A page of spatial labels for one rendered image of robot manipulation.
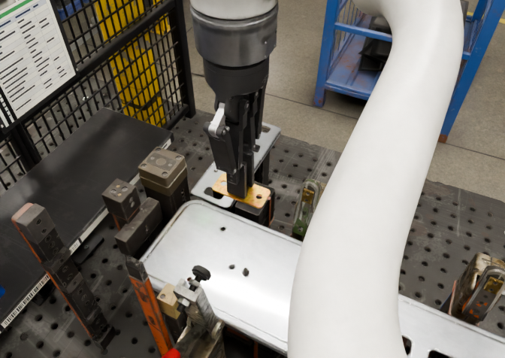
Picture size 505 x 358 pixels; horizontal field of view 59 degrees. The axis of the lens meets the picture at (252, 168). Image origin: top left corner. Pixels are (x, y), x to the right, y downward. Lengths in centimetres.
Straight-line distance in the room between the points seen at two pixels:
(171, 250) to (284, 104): 199
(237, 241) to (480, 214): 82
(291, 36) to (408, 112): 316
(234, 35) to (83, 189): 65
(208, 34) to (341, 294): 30
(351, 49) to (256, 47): 262
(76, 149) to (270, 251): 52
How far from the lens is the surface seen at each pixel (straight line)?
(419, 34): 37
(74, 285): 95
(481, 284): 88
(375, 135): 30
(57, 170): 108
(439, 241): 137
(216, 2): 43
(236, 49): 46
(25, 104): 105
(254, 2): 44
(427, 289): 128
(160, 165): 98
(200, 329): 74
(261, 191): 67
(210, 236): 92
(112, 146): 109
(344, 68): 288
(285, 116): 271
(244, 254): 89
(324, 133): 263
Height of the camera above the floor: 176
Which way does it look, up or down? 47 degrees down
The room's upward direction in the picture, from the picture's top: straight up
